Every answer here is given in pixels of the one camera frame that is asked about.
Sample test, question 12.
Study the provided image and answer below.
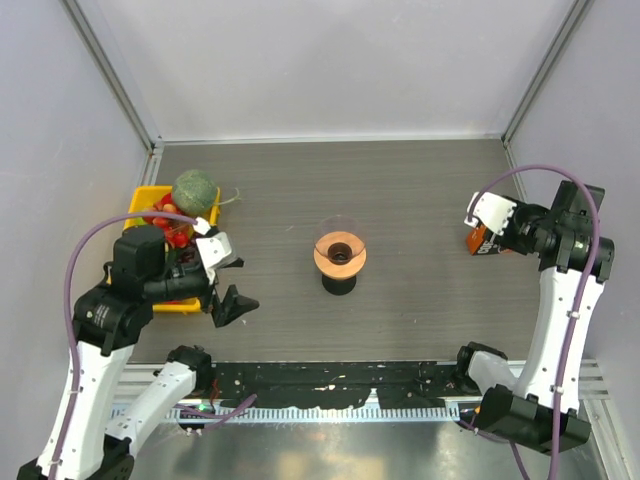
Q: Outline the pink glass dripper cone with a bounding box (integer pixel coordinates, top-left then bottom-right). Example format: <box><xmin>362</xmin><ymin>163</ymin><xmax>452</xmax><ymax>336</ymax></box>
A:
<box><xmin>314</xmin><ymin>215</ymin><xmax>366</xmax><ymax>265</ymax></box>

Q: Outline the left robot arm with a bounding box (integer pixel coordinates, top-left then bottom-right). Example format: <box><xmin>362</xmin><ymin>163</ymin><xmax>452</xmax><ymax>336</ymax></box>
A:
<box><xmin>17</xmin><ymin>220</ymin><xmax>259</xmax><ymax>479</ymax></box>

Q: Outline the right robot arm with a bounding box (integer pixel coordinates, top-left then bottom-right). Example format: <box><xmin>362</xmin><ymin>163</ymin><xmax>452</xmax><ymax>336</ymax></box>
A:
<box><xmin>452</xmin><ymin>181</ymin><xmax>615</xmax><ymax>455</ymax></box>

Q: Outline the orange coffee filter box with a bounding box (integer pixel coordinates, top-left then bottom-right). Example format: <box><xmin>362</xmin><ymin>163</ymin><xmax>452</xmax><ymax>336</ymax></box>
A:
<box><xmin>466</xmin><ymin>225</ymin><xmax>509</xmax><ymax>256</ymax></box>

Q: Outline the dark red coffee server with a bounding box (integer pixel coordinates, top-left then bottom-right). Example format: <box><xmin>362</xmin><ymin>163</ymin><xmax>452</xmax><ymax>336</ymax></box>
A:
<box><xmin>319</xmin><ymin>252</ymin><xmax>357</xmax><ymax>296</ymax></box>

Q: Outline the green netted melon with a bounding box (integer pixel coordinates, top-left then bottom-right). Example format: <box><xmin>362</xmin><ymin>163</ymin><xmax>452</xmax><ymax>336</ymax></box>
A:
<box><xmin>171</xmin><ymin>169</ymin><xmax>218</xmax><ymax>216</ymax></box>

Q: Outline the yellow plastic tray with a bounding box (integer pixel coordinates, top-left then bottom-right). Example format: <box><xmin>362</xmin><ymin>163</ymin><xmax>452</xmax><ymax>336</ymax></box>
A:
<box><xmin>128</xmin><ymin>185</ymin><xmax>220</xmax><ymax>315</ymax></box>

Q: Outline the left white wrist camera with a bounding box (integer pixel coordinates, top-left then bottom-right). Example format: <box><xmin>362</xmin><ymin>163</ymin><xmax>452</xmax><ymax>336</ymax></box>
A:
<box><xmin>194</xmin><ymin>217</ymin><xmax>237</xmax><ymax>278</ymax></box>

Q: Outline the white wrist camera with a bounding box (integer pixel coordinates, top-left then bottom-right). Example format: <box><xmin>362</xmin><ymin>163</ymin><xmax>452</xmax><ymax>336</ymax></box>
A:
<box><xmin>464</xmin><ymin>192</ymin><xmax>517</xmax><ymax>236</ymax></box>
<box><xmin>194</xmin><ymin>217</ymin><xmax>237</xmax><ymax>278</ymax></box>

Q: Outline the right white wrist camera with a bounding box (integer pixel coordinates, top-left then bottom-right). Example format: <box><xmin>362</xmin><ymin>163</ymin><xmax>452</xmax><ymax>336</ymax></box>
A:
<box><xmin>464</xmin><ymin>192</ymin><xmax>517</xmax><ymax>236</ymax></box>

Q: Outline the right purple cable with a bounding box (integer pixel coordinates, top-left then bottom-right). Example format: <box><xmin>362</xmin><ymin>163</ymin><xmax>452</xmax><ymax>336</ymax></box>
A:
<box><xmin>457</xmin><ymin>165</ymin><xmax>600</xmax><ymax>480</ymax></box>

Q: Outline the purple cable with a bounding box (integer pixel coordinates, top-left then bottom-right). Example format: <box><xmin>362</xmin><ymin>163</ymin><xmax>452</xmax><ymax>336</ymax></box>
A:
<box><xmin>457</xmin><ymin>165</ymin><xmax>600</xmax><ymax>480</ymax></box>
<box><xmin>47</xmin><ymin>213</ymin><xmax>259</xmax><ymax>476</ymax></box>

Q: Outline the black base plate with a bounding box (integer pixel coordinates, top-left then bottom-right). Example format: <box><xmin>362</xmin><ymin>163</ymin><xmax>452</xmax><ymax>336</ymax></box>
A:
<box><xmin>200</xmin><ymin>361</ymin><xmax>480</xmax><ymax>410</ymax></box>

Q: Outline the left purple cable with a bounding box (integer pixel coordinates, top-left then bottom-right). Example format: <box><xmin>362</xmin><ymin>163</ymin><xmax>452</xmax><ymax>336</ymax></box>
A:
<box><xmin>47</xmin><ymin>213</ymin><xmax>259</xmax><ymax>476</ymax></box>

